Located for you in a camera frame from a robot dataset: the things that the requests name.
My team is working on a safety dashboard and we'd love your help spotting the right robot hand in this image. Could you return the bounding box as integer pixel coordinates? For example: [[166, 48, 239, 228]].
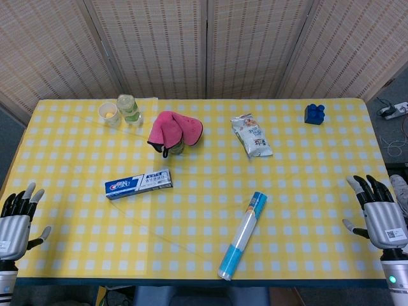
[[342, 174, 408, 261]]

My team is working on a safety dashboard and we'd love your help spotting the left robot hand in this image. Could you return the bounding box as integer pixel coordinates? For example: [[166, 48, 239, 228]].
[[0, 182, 52, 261]]

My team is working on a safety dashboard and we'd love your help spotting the blue and white toothpaste box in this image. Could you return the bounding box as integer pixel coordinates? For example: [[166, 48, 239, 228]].
[[105, 168, 174, 201]]

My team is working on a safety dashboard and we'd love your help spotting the yellow checkered tablecloth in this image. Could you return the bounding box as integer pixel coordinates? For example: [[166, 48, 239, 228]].
[[0, 98, 396, 282]]

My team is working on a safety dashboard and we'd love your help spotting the grey speckled cloth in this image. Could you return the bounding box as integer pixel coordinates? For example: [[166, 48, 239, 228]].
[[389, 174, 408, 221]]

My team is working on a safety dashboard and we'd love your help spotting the white power strip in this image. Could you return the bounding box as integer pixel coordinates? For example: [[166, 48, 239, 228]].
[[379, 101, 408, 120]]

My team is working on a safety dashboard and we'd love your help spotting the blue toy building block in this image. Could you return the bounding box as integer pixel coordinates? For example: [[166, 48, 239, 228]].
[[303, 103, 326, 125]]

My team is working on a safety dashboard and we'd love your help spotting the plastic bag roll blue label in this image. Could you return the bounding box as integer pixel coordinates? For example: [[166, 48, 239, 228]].
[[217, 191, 268, 282]]

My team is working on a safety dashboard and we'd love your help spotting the pale paper cup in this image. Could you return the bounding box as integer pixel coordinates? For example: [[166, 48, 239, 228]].
[[98, 102, 121, 128]]

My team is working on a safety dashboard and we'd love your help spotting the white snack bag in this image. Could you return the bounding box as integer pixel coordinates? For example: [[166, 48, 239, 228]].
[[230, 114, 273, 159]]

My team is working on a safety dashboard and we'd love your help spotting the clear bottle green label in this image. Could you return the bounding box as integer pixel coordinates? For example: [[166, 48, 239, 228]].
[[116, 94, 144, 126]]

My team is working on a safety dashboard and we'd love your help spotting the glass jar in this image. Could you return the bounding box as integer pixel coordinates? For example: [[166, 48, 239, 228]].
[[167, 140, 185, 156]]

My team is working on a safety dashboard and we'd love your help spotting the pink cloth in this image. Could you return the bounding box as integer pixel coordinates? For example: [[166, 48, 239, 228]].
[[147, 110, 204, 159]]

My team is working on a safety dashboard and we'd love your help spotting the bamboo folding screen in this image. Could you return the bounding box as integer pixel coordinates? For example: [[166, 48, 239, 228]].
[[0, 0, 408, 117]]

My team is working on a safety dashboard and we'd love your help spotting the thin white cable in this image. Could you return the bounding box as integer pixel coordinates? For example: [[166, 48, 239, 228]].
[[381, 133, 408, 157]]

